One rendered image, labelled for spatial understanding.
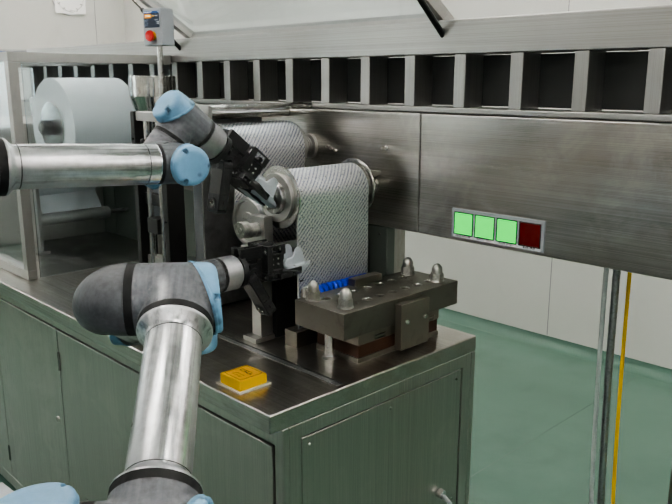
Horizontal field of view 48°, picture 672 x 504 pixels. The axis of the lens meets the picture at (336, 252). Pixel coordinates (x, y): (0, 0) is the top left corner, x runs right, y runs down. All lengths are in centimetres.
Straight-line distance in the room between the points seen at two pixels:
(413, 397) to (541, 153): 62
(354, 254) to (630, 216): 67
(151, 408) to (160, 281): 23
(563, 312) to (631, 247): 288
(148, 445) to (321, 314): 75
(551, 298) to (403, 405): 283
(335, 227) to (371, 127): 31
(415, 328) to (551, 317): 280
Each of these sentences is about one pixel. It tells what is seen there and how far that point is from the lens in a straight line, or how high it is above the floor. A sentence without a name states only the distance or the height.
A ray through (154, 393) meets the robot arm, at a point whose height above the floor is 111.
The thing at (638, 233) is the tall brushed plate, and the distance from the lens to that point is 159.
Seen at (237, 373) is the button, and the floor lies 92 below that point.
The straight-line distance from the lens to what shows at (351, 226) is 185.
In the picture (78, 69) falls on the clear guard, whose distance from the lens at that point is 257.
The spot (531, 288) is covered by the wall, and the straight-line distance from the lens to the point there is 454.
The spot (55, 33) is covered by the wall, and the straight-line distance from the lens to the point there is 751.
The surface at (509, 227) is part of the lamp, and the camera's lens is 173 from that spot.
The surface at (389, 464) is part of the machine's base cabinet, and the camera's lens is 177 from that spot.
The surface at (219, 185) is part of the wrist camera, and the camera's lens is 162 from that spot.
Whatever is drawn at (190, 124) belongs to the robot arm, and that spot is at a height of 143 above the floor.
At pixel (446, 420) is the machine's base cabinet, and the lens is 190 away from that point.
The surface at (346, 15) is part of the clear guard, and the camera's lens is 205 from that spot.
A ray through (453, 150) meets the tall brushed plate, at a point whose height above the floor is 136.
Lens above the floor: 152
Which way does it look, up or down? 13 degrees down
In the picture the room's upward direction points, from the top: straight up
